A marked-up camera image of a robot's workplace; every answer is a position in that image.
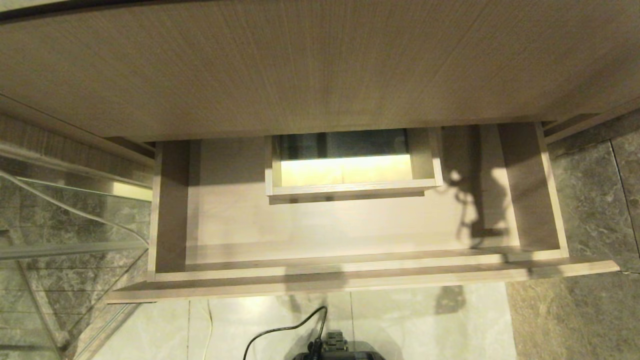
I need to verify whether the beige wooden drawer front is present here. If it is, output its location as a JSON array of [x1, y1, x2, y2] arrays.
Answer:
[[105, 122, 622, 305]]

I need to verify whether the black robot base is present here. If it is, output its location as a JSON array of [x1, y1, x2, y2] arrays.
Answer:
[[290, 330, 386, 360]]

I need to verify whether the beige wooden vanity cabinet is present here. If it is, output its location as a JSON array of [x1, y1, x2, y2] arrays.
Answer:
[[0, 0, 640, 168]]

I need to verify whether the framed glass shower door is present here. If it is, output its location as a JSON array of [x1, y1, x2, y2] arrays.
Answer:
[[0, 142, 153, 360]]

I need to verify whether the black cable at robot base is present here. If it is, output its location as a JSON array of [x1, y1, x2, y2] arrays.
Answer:
[[243, 306, 329, 360]]

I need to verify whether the thin white cable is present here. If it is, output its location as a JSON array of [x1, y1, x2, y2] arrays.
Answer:
[[0, 170, 214, 360]]

